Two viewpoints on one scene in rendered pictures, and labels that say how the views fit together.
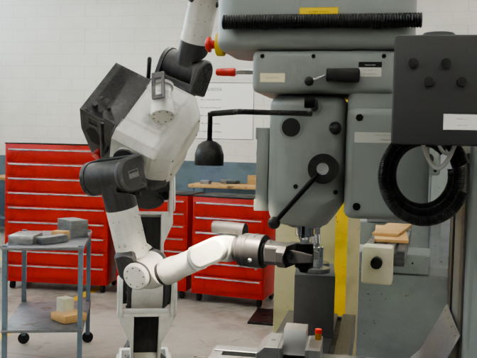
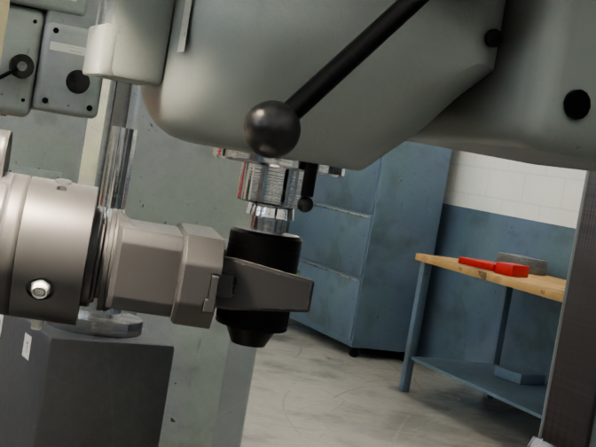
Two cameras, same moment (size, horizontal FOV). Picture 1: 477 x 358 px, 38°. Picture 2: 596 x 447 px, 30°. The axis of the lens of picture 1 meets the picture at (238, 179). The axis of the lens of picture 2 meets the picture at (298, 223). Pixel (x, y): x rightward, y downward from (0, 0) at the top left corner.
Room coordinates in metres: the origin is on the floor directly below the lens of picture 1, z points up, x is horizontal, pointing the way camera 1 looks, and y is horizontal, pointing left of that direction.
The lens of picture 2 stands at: (1.16, 0.24, 1.31)
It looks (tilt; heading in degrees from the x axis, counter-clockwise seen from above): 3 degrees down; 323
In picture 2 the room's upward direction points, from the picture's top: 10 degrees clockwise
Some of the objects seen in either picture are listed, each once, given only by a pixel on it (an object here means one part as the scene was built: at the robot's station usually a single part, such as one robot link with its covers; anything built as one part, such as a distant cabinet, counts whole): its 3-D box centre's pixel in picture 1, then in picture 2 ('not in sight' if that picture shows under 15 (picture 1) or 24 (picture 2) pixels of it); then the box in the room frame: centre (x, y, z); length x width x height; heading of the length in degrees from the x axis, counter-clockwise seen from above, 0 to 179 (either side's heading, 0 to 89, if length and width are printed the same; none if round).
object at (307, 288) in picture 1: (314, 296); (62, 403); (2.15, -0.25, 1.04); 0.22 x 0.12 x 0.20; 173
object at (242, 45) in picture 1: (317, 23); not in sight; (1.74, -0.19, 1.81); 0.47 x 0.26 x 0.16; 78
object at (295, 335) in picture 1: (295, 339); not in sight; (1.62, -0.14, 1.05); 0.06 x 0.05 x 0.06; 170
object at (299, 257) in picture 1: (299, 257); (263, 289); (1.72, -0.16, 1.23); 0.06 x 0.02 x 0.03; 63
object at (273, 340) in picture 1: (272, 347); not in sight; (1.63, -0.09, 1.03); 0.12 x 0.06 x 0.04; 170
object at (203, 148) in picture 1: (209, 153); not in sight; (1.72, 0.07, 1.48); 0.07 x 0.07 x 0.06
